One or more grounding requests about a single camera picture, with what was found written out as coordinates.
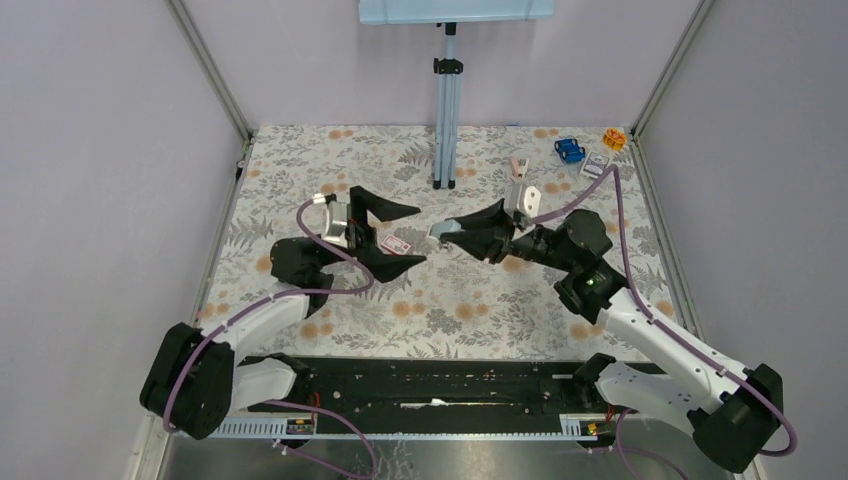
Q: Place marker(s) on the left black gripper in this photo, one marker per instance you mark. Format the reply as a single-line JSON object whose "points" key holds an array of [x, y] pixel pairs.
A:
{"points": [[362, 238]]}

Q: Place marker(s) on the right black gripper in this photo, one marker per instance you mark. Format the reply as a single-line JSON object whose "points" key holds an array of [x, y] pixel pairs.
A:
{"points": [[486, 232]]}

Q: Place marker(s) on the pink stapler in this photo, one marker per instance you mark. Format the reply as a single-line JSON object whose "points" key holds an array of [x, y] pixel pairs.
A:
{"points": [[519, 168]]}

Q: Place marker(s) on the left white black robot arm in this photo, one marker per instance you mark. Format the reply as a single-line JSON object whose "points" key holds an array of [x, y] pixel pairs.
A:
{"points": [[199, 375]]}

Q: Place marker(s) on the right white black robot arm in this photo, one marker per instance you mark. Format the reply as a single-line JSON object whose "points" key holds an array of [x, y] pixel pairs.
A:
{"points": [[729, 410]]}

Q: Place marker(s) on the red white staple box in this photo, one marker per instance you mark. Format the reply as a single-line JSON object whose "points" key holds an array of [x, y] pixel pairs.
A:
{"points": [[394, 245]]}

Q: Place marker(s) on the floral patterned table mat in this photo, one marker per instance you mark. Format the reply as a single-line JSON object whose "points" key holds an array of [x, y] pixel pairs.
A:
{"points": [[451, 306]]}

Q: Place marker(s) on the blue toy car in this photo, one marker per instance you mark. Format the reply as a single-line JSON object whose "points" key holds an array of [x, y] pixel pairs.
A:
{"points": [[569, 150]]}

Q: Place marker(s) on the orange round toy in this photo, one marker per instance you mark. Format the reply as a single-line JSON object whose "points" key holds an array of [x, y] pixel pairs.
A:
{"points": [[614, 139]]}

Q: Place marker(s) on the light blue tripod stand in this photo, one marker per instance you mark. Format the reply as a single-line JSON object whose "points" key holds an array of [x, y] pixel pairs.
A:
{"points": [[449, 70]]}

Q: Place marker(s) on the light blue board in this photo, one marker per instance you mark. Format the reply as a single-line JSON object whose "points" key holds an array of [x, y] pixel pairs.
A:
{"points": [[396, 12]]}

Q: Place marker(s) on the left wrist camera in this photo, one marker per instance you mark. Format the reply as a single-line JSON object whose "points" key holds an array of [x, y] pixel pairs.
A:
{"points": [[336, 219]]}

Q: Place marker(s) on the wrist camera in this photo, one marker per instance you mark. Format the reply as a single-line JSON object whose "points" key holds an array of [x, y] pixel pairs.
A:
{"points": [[523, 200], [336, 219]]}

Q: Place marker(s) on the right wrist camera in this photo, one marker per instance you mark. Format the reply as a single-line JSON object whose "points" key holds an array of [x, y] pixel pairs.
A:
{"points": [[523, 200]]}

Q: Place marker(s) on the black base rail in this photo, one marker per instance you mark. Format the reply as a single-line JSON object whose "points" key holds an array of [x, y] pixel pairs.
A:
{"points": [[418, 397]]}

